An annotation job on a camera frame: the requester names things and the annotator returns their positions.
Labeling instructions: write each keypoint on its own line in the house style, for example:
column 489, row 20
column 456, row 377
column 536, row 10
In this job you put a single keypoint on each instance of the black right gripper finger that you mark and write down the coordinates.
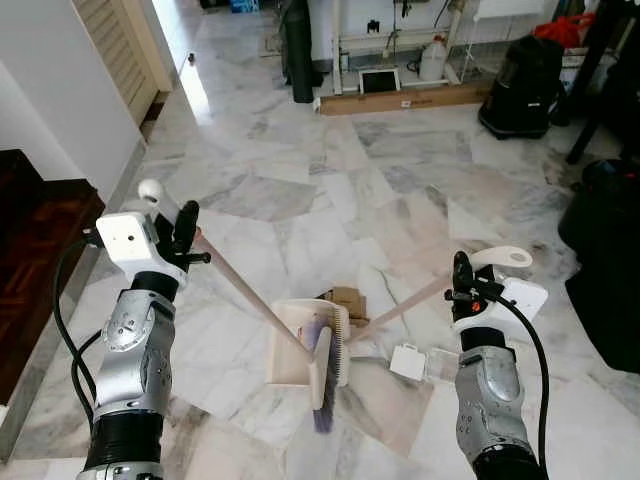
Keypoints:
column 459, row 270
column 470, row 272

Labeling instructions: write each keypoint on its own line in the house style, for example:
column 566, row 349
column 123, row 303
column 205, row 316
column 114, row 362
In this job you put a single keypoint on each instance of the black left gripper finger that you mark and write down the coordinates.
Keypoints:
column 179, row 230
column 191, row 225

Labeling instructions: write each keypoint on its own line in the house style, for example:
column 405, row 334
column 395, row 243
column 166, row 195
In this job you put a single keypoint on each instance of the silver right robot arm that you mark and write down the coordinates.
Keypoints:
column 490, row 400

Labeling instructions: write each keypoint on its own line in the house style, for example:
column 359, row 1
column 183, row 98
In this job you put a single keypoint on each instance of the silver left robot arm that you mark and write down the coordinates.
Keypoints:
column 135, row 350

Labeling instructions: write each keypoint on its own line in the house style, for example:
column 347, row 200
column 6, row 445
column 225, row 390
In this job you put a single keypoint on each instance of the clear plastic wrapper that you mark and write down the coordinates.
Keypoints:
column 442, row 365

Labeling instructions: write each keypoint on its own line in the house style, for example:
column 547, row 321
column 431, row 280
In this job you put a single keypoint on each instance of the small white box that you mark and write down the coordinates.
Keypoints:
column 408, row 362

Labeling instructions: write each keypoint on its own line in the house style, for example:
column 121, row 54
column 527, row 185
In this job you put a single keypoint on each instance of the brown cardboard piece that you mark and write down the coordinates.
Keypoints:
column 352, row 302

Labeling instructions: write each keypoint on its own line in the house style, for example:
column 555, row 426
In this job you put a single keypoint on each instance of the large black bag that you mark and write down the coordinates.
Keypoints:
column 605, row 260

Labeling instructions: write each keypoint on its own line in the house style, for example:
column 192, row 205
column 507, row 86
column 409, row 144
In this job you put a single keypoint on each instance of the long flat cardboard box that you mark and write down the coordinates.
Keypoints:
column 400, row 100

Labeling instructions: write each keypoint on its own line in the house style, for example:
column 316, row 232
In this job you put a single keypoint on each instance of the louvered wooden door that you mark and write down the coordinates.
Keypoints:
column 115, row 40

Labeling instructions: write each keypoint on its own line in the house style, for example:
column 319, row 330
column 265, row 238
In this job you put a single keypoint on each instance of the white framed tablet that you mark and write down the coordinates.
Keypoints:
column 380, row 82

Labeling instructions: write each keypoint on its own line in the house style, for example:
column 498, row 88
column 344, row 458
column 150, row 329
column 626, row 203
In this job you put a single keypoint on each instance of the black upright cylinder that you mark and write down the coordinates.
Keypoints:
column 300, row 50

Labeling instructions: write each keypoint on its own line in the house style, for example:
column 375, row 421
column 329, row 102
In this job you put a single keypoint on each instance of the white plastic jug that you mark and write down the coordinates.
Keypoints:
column 433, row 62

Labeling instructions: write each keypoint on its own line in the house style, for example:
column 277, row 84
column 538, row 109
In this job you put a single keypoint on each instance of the small blue crate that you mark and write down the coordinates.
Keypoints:
column 244, row 5

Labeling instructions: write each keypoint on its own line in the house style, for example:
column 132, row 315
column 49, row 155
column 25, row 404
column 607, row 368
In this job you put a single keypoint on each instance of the white metal rack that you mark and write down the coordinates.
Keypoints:
column 338, row 40

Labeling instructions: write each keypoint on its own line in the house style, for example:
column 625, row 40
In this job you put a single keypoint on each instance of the red bag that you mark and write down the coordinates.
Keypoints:
column 565, row 28

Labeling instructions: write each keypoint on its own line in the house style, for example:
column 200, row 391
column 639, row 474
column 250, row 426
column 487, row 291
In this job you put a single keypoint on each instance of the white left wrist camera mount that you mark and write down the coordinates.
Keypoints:
column 130, row 240

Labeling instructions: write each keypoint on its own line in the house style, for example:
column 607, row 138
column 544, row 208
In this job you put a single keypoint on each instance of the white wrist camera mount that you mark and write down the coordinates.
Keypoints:
column 130, row 240
column 520, row 300

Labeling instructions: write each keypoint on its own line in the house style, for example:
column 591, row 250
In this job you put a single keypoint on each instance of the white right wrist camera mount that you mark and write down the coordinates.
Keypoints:
column 520, row 300

